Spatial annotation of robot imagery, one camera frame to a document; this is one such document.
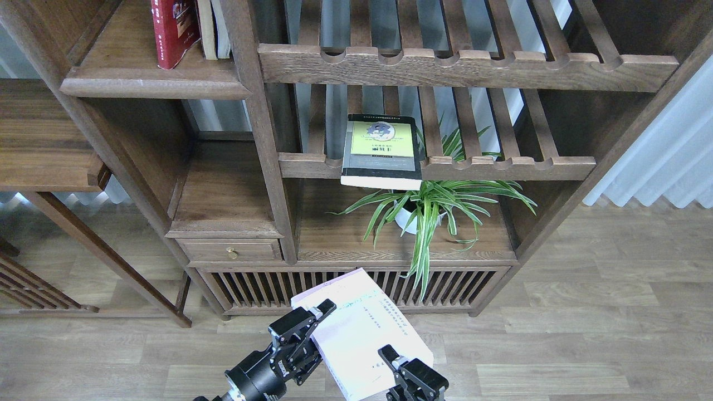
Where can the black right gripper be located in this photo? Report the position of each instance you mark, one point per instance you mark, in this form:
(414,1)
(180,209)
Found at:
(414,380)

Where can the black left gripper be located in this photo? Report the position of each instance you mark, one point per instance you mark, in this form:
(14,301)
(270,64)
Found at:
(292,356)

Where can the white cover book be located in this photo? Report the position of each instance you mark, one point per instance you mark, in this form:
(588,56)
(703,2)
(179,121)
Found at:
(365,320)

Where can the black and yellow book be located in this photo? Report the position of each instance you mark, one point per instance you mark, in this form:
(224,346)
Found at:
(381,152)

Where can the red cover book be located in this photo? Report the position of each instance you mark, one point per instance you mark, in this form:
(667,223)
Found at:
(176,29)

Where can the white plant pot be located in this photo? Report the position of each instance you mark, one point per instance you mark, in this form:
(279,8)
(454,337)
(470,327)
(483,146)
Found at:
(414,215)

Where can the green spider plant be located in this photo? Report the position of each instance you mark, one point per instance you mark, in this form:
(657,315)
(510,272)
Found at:
(436,199)

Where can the dark wooden bookshelf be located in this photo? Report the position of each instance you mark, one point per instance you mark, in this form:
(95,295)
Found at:
(236,162)

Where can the slatted wooden bench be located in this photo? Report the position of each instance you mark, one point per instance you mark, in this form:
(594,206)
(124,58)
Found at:
(33,294)

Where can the white upright book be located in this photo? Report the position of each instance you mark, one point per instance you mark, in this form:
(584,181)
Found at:
(224,46)

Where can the beige upright book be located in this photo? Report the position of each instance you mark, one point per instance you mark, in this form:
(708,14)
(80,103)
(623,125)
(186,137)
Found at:
(207,27)

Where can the white window curtain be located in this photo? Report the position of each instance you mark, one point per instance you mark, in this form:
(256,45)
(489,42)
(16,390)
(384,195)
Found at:
(672,159)

